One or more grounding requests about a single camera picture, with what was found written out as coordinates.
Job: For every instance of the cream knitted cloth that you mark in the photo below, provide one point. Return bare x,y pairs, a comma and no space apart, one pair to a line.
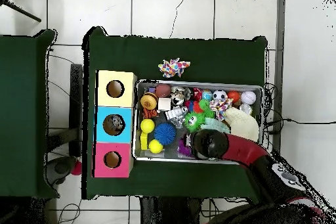
241,124

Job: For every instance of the teal knitted cloth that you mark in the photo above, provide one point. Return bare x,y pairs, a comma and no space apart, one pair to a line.
215,124

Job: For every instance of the wooden box with three holes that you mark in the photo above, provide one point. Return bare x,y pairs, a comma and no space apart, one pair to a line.
123,100

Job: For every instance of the brown toy football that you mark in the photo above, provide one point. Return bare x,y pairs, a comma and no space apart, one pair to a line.
163,90

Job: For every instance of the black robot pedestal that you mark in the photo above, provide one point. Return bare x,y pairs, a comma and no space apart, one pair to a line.
168,210

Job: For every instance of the wooden burger toy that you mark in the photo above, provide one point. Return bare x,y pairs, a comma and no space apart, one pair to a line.
149,101

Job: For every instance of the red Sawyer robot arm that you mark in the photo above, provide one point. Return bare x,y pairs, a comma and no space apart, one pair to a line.
244,150

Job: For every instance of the small green spiky ball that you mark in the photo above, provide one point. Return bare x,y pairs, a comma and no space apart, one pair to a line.
195,121

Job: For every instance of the polka dot cloth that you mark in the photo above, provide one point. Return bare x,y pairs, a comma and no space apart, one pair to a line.
173,67
220,107

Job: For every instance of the black rod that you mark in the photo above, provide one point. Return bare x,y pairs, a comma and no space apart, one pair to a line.
23,12

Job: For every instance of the black upright panel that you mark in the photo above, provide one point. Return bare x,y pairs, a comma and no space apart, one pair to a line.
76,98

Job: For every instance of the grey rounded object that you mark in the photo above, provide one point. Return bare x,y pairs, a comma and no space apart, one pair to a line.
60,167

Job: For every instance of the red ball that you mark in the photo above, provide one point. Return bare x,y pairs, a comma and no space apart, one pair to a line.
77,168

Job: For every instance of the shallow clear mesh bin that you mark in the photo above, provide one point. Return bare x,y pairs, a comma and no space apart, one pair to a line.
231,86

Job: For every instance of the white baseball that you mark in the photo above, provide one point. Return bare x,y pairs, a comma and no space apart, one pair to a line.
248,98

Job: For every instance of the dark green table cloth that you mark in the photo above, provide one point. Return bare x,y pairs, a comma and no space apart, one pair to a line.
170,50
21,90

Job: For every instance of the black and white soccer ball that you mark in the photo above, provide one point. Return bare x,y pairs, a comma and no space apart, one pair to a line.
220,95

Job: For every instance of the small blue spiky ball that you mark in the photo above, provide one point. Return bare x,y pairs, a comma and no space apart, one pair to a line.
164,134

